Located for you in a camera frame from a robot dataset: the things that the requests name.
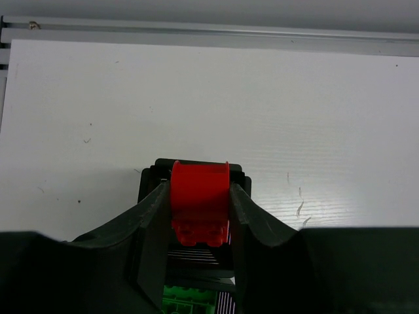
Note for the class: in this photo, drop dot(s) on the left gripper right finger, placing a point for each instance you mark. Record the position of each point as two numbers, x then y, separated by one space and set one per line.
319 270

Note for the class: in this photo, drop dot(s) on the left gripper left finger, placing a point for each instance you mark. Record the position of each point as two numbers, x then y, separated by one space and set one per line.
119 267

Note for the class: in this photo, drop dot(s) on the red round flower lego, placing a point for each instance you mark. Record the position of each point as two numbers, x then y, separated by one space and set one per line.
199 201

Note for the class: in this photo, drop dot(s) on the black slotted container far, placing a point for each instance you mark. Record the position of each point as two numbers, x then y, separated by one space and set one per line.
200 260

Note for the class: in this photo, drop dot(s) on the green lego brick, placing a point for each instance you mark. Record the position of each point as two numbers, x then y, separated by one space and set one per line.
183 300

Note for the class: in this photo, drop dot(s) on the black slotted container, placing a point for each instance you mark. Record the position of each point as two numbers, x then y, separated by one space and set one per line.
200 260
224 286

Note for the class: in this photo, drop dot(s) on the black slotted container near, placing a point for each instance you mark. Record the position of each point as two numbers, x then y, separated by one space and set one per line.
224 286

